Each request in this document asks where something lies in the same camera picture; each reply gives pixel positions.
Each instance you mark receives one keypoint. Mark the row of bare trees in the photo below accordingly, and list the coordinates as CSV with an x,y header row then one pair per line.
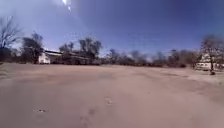
x,y
140,57

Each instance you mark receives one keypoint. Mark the white building with dark roof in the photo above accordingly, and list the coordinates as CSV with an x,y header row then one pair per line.
x,y
50,57

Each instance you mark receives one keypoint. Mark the pale building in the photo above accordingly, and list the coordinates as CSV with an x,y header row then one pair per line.
x,y
204,63

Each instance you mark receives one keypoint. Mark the tall bare tree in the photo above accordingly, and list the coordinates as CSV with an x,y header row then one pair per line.
x,y
6,33

